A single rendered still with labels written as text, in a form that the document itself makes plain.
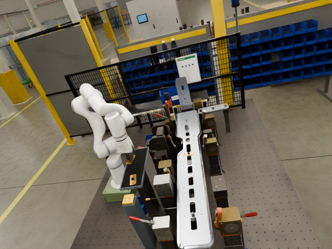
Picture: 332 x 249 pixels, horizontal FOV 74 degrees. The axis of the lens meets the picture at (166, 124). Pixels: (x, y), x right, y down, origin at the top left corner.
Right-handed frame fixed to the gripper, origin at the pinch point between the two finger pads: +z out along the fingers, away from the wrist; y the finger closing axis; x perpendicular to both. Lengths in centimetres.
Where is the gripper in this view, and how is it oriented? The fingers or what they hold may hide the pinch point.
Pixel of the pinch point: (129, 156)
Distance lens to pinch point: 145.4
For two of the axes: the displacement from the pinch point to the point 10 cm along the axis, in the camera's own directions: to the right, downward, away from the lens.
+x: 2.3, -5.6, 8.0
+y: 9.4, -0.8, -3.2
